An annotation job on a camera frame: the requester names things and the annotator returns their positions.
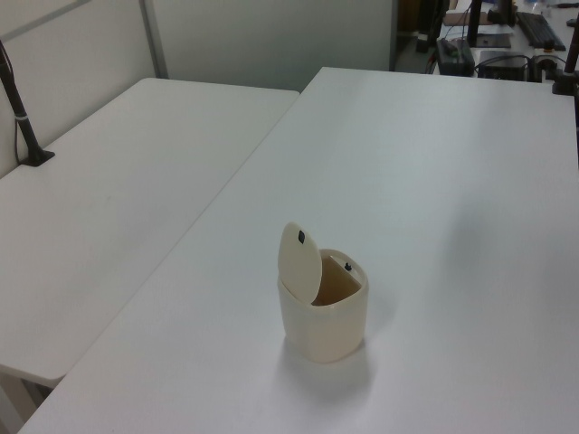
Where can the grey aluminium partition post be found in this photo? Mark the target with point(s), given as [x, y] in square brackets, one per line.
[156, 40]

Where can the brown cardboard sheet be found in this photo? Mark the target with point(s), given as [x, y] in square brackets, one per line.
[457, 19]

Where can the black camera pole with clamp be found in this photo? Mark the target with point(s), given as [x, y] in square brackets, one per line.
[20, 118]

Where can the thin black monitor stand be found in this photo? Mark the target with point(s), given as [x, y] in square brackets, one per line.
[474, 22]

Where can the wide black monitor stand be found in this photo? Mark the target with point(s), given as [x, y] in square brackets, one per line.
[503, 11]

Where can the black electronics box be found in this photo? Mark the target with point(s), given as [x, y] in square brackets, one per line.
[502, 68]

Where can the white side table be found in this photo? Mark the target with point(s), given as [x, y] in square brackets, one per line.
[135, 158]

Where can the black computer keyboard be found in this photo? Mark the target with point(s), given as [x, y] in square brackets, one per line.
[540, 29]

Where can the cream plastic trash bin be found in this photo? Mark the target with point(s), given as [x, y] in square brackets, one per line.
[325, 330]

